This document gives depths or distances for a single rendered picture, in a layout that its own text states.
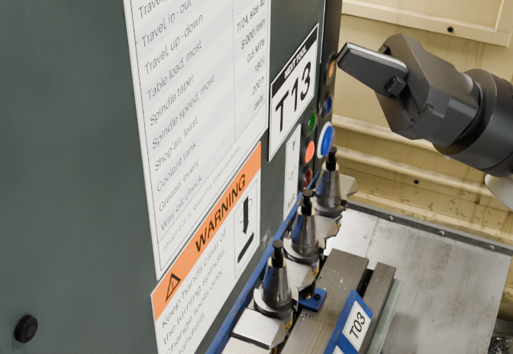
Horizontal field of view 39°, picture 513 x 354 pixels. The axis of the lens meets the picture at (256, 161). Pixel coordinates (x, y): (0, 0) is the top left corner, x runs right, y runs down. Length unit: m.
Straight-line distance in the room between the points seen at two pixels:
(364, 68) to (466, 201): 1.01
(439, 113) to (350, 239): 1.08
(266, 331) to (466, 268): 0.76
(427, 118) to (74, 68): 0.39
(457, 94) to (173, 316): 0.33
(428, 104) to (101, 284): 0.36
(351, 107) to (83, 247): 1.26
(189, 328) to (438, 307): 1.18
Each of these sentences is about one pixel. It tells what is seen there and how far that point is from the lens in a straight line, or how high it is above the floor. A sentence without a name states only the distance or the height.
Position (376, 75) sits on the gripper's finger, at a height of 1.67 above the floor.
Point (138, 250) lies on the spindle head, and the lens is 0.39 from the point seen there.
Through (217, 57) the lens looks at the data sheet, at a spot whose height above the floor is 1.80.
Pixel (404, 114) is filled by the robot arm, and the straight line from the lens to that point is 0.64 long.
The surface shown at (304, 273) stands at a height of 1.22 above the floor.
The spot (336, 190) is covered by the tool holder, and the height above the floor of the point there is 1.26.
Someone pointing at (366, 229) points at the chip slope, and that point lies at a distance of 1.70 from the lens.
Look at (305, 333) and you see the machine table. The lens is 1.40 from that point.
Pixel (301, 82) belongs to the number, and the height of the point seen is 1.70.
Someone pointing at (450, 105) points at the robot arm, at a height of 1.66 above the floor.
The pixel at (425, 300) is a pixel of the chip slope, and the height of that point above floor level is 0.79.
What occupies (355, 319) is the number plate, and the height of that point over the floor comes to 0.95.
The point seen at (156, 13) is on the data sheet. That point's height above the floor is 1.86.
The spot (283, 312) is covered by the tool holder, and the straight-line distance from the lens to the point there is 1.02.
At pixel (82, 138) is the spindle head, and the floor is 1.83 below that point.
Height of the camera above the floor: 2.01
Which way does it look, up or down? 39 degrees down
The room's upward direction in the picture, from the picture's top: 1 degrees clockwise
